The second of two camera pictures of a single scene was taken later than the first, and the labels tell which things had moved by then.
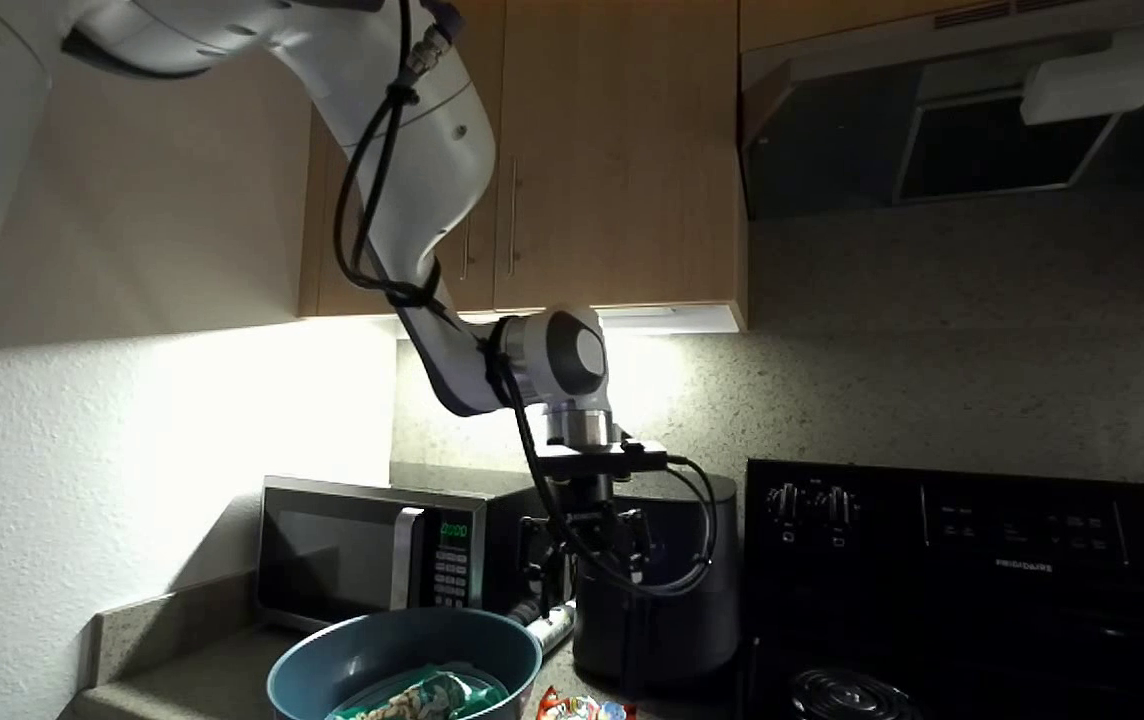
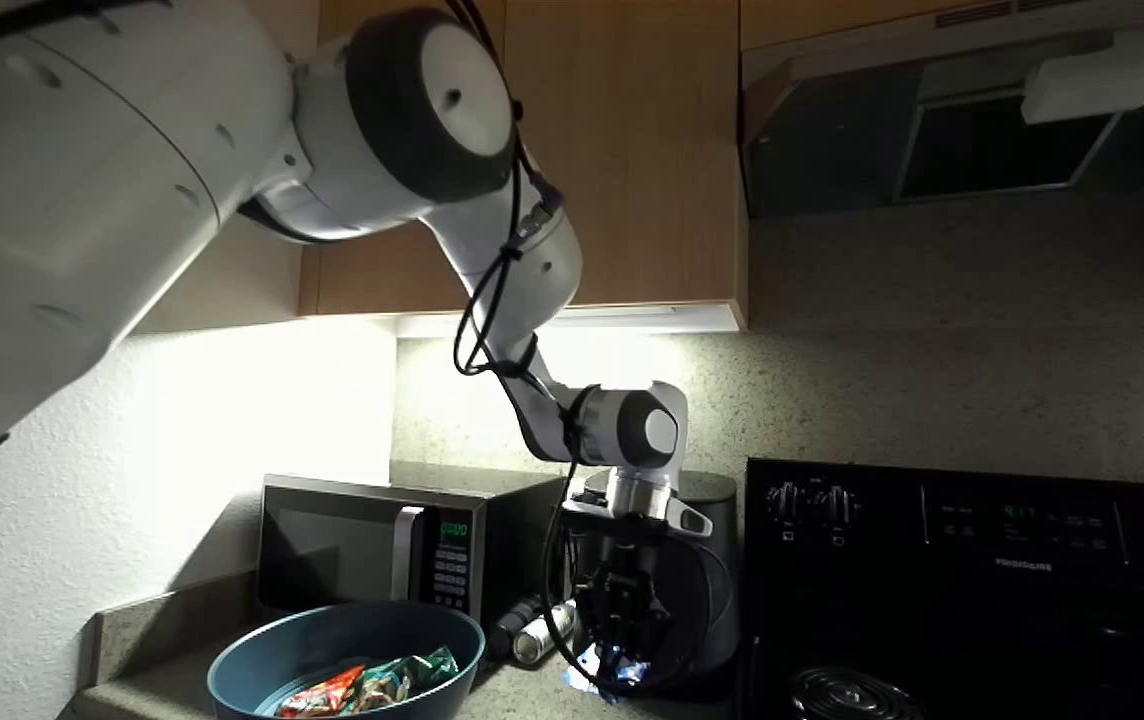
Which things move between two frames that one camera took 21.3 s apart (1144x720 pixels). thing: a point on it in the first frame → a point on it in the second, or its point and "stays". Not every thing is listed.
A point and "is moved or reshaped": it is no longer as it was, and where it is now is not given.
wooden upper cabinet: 622,171 stays
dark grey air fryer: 657,588 stays
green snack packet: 429,695 is moved or reshaped
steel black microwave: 343,547 stays
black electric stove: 901,593 stays
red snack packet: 559,706 → 320,700
